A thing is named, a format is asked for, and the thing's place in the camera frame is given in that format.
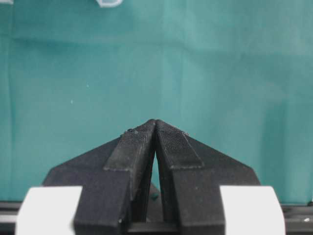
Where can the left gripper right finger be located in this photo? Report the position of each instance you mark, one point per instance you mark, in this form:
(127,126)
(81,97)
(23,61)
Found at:
(190,174)

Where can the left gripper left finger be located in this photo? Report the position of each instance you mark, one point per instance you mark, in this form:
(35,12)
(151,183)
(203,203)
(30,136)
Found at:
(115,179)

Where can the black frame rail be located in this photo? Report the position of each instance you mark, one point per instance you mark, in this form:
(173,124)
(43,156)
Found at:
(298,221)

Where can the clear plastic storage case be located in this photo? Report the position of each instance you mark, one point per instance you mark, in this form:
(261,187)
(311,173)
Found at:
(101,3)

